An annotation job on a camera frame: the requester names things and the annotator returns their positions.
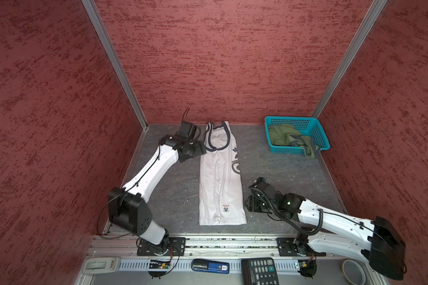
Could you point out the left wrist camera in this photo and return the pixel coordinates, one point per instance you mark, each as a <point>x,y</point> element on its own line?
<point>189,131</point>

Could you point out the white perforated cable strip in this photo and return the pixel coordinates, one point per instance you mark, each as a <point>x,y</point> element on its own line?
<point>232,266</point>

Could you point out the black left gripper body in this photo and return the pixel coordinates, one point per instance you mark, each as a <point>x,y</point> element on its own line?
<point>195,150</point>

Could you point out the teal plastic basket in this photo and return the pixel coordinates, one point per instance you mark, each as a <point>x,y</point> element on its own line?
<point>306,125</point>

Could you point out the black calculator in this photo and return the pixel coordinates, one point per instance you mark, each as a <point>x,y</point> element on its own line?
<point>259,271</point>

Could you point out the left small circuit board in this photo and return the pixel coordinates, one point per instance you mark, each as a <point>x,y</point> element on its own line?
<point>160,265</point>

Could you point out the grey tape roll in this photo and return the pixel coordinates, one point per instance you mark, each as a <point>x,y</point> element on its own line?
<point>353,273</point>

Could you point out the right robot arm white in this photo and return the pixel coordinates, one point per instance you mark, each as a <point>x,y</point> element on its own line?
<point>322,231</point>

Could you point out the aluminium corner post left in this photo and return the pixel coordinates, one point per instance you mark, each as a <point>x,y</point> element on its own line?
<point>108,46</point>

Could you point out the blue black stapler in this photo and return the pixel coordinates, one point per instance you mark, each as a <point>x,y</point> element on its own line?
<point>209,266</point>

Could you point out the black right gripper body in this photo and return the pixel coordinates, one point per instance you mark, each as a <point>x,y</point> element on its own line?
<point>258,206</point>

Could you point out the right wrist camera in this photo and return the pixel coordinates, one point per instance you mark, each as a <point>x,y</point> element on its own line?
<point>260,184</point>

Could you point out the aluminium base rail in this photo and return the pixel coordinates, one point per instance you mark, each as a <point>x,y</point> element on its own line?
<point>230,246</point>

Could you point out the green grey tank top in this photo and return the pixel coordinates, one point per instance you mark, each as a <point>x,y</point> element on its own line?
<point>285,135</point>

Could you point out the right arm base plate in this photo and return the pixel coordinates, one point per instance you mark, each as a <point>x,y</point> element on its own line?
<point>292,247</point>

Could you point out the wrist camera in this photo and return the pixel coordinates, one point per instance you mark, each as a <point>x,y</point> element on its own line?
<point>260,184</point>
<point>189,131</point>

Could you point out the small circuit board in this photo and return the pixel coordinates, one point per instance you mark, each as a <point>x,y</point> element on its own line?
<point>307,269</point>
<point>160,265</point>

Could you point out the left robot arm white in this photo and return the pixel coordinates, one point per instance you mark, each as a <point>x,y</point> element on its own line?
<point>127,206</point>

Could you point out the white plastic box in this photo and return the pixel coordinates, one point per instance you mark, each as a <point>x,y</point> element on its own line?
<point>104,265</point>

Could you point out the white tank top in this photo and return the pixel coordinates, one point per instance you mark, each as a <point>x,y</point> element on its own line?
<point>220,189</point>

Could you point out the aluminium corner post right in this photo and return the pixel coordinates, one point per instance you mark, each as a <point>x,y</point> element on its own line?
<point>360,36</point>

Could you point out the aluminium corner post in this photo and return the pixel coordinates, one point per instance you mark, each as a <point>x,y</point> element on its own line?
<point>360,36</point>
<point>108,46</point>

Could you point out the right small circuit board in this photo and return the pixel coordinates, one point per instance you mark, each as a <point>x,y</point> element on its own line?
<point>307,269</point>

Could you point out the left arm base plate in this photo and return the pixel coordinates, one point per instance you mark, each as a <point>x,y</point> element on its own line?
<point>170,246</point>

